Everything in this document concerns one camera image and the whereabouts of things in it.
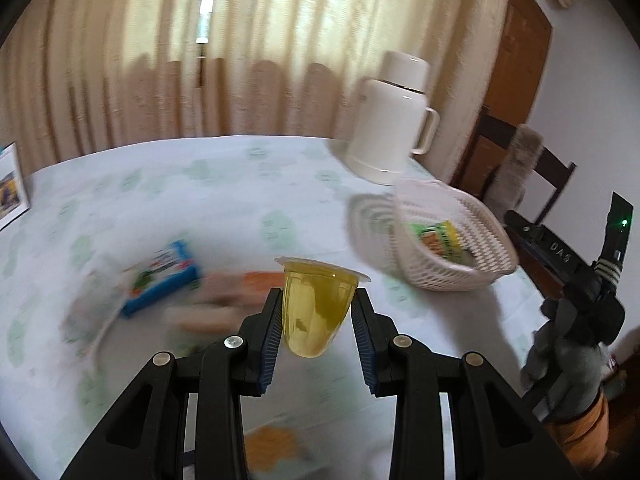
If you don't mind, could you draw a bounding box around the brown wooden door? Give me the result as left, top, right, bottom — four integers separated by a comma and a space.
482, 0, 553, 201

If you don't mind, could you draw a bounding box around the beige curtain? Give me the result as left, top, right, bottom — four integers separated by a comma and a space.
0, 0, 511, 181

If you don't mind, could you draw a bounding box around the pale translucent snack packet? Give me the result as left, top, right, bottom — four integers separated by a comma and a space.
65, 255, 131, 361

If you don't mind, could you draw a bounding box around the white plastic basket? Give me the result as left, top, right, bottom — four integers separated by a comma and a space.
392, 178, 519, 292

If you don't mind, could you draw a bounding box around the green snack bag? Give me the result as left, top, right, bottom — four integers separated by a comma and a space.
407, 220, 476, 266

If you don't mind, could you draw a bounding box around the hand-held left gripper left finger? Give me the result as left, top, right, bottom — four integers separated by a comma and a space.
60, 287, 284, 480

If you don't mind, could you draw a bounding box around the dark wooden chair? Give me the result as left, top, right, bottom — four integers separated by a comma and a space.
450, 105, 577, 301

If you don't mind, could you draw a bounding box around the person's right hand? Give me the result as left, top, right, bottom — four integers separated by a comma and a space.
520, 297, 608, 422

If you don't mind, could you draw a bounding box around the cream thermos jug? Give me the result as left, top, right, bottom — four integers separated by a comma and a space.
345, 51, 441, 187

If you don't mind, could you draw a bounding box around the yellow jelly cup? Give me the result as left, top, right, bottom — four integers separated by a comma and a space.
274, 256, 373, 359

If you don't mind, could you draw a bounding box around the pink swirl snack packet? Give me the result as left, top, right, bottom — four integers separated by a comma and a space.
200, 271, 286, 306

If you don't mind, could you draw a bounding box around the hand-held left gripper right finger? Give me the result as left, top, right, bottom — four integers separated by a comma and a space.
350, 291, 571, 480

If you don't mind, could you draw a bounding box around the large cracker packet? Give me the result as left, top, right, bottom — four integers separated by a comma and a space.
185, 422, 351, 480

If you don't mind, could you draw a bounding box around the grey fluffy cloth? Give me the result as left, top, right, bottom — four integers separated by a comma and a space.
487, 124, 543, 211

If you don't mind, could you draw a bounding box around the photo collage frame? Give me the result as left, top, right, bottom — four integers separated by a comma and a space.
0, 142, 32, 232

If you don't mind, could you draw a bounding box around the blue white snack packet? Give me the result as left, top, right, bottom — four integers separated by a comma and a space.
121, 240, 202, 318

